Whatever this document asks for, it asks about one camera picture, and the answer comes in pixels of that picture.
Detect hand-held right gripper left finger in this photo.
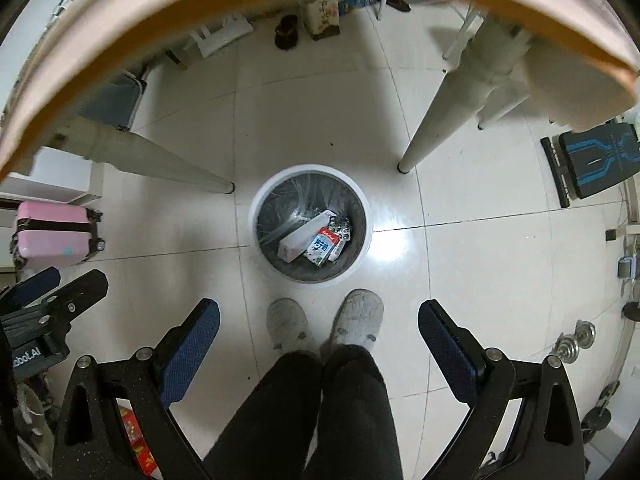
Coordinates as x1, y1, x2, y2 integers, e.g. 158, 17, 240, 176
52, 298, 221, 480

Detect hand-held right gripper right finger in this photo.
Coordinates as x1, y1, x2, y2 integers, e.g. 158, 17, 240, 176
418, 299, 586, 480

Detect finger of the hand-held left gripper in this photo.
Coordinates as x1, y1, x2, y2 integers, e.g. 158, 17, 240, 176
0, 267, 61, 313
31, 269, 110, 348

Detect white trash bin black liner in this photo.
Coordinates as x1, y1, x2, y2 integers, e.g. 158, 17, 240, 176
248, 163, 373, 286

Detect pink suitcase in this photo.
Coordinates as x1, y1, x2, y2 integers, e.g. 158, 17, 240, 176
11, 201, 107, 268

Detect person's right white shoe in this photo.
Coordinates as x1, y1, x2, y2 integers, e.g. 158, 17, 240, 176
330, 288, 385, 357

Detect person's white shoe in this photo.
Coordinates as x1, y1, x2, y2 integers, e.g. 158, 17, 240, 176
266, 298, 309, 354
330, 288, 385, 357

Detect person's left white shoe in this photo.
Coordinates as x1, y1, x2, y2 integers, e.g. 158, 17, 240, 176
266, 298, 309, 354

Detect person's left leg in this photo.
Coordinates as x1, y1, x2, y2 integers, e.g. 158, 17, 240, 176
204, 351, 326, 480

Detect person's leg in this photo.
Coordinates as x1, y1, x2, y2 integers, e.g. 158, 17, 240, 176
204, 351, 326, 480
305, 344, 404, 480

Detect red printed box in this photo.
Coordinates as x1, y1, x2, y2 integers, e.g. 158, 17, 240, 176
117, 406, 157, 476

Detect person's right leg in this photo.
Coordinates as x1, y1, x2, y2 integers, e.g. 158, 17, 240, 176
305, 344, 404, 480

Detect white cabinet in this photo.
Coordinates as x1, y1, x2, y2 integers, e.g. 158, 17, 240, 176
0, 146, 104, 207

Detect chrome dumbbell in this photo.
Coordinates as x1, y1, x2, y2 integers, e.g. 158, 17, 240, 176
554, 320, 597, 361

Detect white tapered table leg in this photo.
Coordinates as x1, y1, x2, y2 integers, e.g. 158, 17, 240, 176
50, 115, 236, 196
398, 10, 531, 173

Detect long white carton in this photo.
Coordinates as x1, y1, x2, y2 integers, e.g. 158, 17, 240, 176
277, 209, 335, 262

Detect black weight plates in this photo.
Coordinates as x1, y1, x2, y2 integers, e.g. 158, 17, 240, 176
581, 380, 622, 444

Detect white blue milk carton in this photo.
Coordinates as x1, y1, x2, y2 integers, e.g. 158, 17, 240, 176
306, 227, 341, 266

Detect grey blue storage box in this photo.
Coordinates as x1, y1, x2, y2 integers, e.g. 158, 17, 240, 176
79, 72, 147, 132

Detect white stool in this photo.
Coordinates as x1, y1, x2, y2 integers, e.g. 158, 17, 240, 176
190, 14, 254, 59

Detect brown slippers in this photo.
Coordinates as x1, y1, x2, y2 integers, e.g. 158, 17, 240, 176
273, 15, 300, 50

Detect floral printed box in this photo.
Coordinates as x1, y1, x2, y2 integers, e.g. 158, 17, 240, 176
300, 0, 341, 42

